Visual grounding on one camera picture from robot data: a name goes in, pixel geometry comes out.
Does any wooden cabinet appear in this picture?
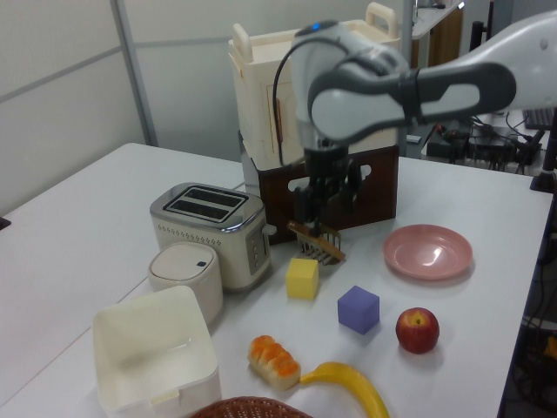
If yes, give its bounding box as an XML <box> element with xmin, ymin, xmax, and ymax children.
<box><xmin>411</xmin><ymin>0</ymin><xmax>465</xmax><ymax>69</ymax></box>

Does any chrome and cream toaster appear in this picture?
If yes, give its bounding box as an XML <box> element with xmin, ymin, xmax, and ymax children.
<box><xmin>149</xmin><ymin>182</ymin><xmax>278</xmax><ymax>293</ymax></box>

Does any purple cube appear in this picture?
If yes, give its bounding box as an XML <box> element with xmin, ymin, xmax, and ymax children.
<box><xmin>337</xmin><ymin>285</ymin><xmax>380</xmax><ymax>335</ymax></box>

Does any black table clamp post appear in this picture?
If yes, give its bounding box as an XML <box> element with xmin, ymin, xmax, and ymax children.
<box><xmin>528</xmin><ymin>125</ymin><xmax>557</xmax><ymax>192</ymax></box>

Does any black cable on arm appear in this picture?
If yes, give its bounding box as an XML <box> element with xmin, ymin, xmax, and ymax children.
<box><xmin>272</xmin><ymin>43</ymin><xmax>305</xmax><ymax>169</ymax></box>

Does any yellow cube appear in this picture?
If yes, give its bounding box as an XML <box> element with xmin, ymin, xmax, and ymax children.
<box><xmin>285</xmin><ymin>257</ymin><xmax>320</xmax><ymax>301</ymax></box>

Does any orange glazed bread roll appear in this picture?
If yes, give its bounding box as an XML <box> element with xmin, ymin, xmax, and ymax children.
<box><xmin>247</xmin><ymin>334</ymin><xmax>302</xmax><ymax>392</ymax></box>

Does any yellow banana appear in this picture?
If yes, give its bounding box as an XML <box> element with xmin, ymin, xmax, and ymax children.
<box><xmin>299</xmin><ymin>361</ymin><xmax>391</xmax><ymax>418</ymax></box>

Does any dark brown wooden stand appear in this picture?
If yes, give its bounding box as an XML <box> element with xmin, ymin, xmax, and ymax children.
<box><xmin>238</xmin><ymin>130</ymin><xmax>399</xmax><ymax>245</ymax></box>

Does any brown toast slice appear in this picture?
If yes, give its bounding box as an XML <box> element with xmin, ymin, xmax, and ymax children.
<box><xmin>286</xmin><ymin>219</ymin><xmax>321</xmax><ymax>239</ymax></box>

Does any large cream box appliance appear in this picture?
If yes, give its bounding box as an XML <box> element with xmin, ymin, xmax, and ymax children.
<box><xmin>227</xmin><ymin>2</ymin><xmax>401</xmax><ymax>171</ymax></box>

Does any brown toast rack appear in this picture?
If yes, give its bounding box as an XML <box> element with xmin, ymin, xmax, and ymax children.
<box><xmin>293</xmin><ymin>228</ymin><xmax>347</xmax><ymax>266</ymax></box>

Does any pink plate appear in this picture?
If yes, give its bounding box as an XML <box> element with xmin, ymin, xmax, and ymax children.
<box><xmin>382</xmin><ymin>224</ymin><xmax>473</xmax><ymax>280</ymax></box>

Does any black cable bundle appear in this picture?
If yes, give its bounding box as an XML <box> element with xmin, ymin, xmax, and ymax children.
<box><xmin>424</xmin><ymin>111</ymin><xmax>547</xmax><ymax>173</ymax></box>

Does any open cream plastic container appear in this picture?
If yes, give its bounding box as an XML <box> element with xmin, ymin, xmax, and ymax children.
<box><xmin>91</xmin><ymin>285</ymin><xmax>222</xmax><ymax>414</ymax></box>

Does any brown wicker basket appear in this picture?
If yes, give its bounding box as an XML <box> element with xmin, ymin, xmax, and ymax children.
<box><xmin>189</xmin><ymin>394</ymin><xmax>314</xmax><ymax>418</ymax></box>

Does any copper bar handle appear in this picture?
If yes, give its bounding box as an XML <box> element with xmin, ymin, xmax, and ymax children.
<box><xmin>273</xmin><ymin>96</ymin><xmax>289</xmax><ymax>144</ymax></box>

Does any small cream lidded bin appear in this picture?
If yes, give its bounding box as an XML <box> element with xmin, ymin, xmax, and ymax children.
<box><xmin>147</xmin><ymin>242</ymin><xmax>225</xmax><ymax>327</ymax></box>

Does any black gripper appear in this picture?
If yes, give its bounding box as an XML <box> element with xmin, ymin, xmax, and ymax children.
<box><xmin>296</xmin><ymin>145</ymin><xmax>365</xmax><ymax>230</ymax></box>

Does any red apple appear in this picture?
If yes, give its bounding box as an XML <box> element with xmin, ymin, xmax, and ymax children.
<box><xmin>394</xmin><ymin>307</ymin><xmax>440</xmax><ymax>354</ymax></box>

